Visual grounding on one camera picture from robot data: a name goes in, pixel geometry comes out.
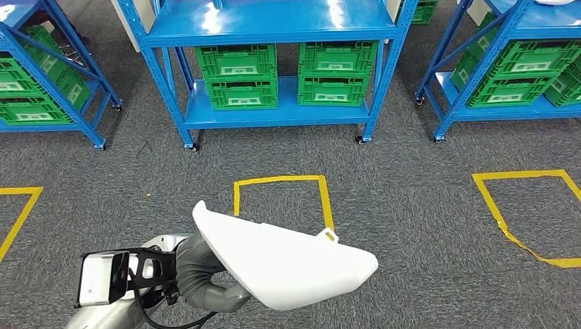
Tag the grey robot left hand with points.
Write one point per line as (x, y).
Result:
(190, 272)

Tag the white plastic body panel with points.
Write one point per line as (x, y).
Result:
(556, 2)
(281, 268)

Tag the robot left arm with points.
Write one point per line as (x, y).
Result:
(104, 318)

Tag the blue metal shelf rack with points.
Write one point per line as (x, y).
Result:
(13, 11)
(535, 18)
(272, 18)

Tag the yellow floor tape square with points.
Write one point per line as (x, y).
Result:
(277, 179)

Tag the black camera bracket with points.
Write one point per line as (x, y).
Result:
(154, 261)

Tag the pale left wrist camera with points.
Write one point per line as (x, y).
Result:
(97, 279)

